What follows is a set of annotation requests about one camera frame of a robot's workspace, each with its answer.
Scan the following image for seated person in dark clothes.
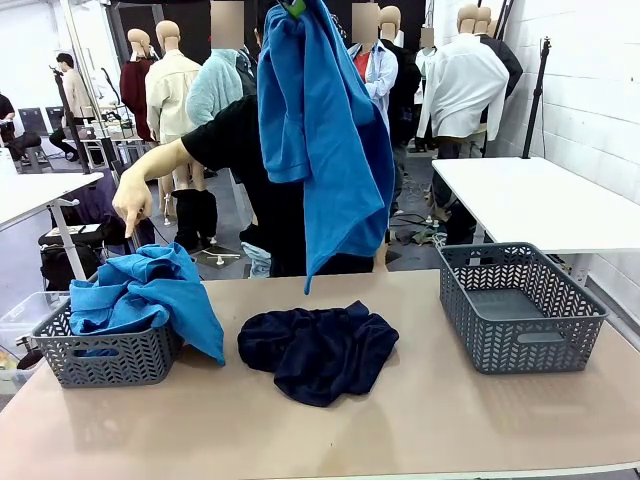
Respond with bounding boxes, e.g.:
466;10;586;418
48;124;79;162

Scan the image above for mannequin in black coat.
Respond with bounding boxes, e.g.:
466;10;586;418
378;5;424;151

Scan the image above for mannequin in grey vest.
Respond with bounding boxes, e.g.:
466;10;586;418
237;45;259;97

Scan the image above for mannequin in white teal top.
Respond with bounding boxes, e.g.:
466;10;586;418
413;28;440;151

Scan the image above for mannequin red top blue shirt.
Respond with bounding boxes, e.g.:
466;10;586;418
348;3;400;151

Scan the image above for person's left forearm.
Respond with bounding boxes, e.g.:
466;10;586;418
373;230;391;274

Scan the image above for mannequin in maroon top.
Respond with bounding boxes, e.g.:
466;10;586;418
119;28;157;144

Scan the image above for mannequin in white shirt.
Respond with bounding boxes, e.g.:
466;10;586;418
416;4;511;156

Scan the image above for mannequin in black jacket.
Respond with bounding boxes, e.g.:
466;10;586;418
474;5;524;101

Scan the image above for person's right hand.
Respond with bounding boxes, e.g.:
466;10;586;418
111;167;154;239

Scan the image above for mannequin base plate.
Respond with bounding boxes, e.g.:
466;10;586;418
197;243;242;269

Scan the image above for white table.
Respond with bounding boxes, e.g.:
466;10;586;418
432;157;640;289
0;171;105;289

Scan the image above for light denim jeans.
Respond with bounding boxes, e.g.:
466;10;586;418
241;242;274;279

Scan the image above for person's right forearm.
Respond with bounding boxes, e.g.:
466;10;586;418
132;137;197;182

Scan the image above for mannequin in cream jacket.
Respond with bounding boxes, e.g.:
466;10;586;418
144;19;217;221

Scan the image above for dark purple cloth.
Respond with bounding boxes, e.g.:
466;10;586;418
64;172;157;259

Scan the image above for seated person in black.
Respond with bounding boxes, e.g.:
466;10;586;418
0;92;42;162

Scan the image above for black bag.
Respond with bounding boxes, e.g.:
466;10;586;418
39;238;105;292

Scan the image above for person in black t-shirt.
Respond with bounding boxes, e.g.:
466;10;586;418
180;92;375;278

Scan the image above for floor cables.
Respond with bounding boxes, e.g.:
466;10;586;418
394;209;451;247

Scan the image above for slanted metal pole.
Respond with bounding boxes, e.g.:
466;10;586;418
59;0;147;259

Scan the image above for black fuzzy boots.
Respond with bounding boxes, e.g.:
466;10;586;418
171;188;219;251

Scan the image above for blue terry cloth garment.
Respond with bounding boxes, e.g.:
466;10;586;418
68;277;171;359

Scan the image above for blue polo shirt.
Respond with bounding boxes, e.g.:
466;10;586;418
256;0;396;296

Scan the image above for grey woven plastic basket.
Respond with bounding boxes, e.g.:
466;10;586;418
438;242;610;376
30;269;187;389

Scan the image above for blue garment with red label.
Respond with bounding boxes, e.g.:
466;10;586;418
97;242;226;366

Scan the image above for dark navy garment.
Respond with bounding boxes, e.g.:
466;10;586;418
236;300;400;408

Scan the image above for clear plastic bin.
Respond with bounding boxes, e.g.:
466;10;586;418
0;291;69;396

